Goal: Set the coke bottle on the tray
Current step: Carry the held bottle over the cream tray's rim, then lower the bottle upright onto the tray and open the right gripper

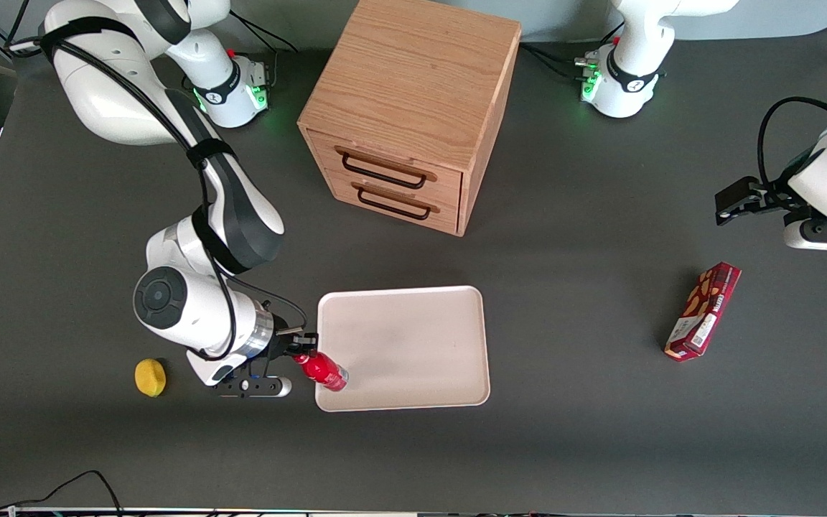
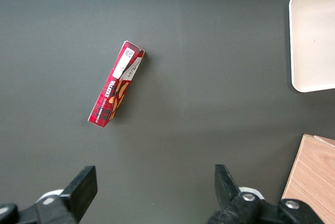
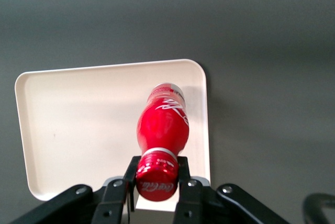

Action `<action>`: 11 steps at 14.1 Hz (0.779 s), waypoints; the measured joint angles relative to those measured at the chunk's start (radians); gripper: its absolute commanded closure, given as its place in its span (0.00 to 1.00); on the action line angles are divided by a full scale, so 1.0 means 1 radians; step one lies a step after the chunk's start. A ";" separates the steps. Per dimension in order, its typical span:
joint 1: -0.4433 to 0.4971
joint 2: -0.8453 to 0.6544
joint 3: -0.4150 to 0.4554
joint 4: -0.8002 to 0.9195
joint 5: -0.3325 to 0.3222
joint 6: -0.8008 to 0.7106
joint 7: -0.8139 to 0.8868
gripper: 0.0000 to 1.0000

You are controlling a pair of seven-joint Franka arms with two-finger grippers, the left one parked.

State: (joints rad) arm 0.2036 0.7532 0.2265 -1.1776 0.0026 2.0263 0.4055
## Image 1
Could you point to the red coke bottle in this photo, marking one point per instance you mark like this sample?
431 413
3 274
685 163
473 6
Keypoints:
326 372

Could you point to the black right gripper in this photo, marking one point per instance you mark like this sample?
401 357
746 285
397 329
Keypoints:
282 344

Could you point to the white rectangular tray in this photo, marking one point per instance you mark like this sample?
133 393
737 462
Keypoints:
413 345

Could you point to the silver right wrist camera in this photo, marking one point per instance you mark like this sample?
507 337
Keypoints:
252 386

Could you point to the red snack box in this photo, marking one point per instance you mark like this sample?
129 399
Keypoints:
703 312

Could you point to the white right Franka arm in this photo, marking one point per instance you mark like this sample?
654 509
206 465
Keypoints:
205 215

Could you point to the yellow lemon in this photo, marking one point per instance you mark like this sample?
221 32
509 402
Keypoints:
150 378

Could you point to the wooden drawer cabinet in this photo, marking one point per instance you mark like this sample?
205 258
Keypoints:
413 86

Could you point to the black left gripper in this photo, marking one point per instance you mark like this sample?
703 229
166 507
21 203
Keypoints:
774 196

